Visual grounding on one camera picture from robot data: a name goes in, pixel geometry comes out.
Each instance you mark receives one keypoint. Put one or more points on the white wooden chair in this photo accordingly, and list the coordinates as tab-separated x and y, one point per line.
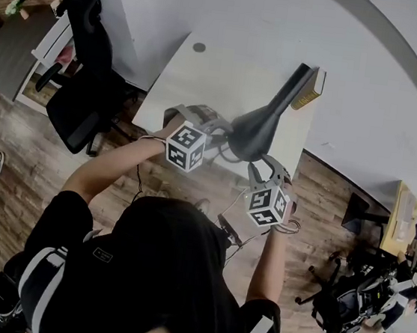
53	45

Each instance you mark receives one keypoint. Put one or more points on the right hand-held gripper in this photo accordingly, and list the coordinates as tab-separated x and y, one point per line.
264	204

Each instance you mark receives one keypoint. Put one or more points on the black swivel chair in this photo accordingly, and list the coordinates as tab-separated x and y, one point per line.
330	312

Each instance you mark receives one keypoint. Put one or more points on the person's right hand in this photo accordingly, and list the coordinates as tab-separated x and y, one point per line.
292	208

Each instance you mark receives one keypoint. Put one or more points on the dark wooden table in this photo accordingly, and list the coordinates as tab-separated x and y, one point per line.
11	51

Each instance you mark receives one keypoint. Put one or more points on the yellow book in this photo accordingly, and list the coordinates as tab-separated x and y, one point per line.
309	95

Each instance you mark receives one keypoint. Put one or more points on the person's right forearm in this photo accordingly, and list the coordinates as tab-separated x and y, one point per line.
270	264

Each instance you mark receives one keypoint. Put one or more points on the black high-back office chair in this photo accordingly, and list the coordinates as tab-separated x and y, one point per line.
90	53

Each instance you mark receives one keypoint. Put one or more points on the person's left hand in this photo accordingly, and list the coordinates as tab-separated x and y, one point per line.
205	113

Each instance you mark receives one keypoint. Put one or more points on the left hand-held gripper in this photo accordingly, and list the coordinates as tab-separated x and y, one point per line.
184	147

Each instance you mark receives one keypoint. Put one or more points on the person's left forearm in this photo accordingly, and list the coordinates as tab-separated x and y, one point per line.
119	155

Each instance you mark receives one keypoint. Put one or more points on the flower vase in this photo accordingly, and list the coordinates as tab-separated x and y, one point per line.
23	14

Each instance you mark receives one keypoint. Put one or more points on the person's black clothed torso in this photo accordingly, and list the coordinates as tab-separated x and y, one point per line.
141	285

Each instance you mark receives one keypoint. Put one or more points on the small white container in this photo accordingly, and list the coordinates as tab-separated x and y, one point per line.
55	5

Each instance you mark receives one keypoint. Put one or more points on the white desk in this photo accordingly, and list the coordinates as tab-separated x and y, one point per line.
211	83

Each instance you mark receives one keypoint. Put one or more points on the black chest device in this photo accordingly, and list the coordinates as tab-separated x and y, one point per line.
229	230

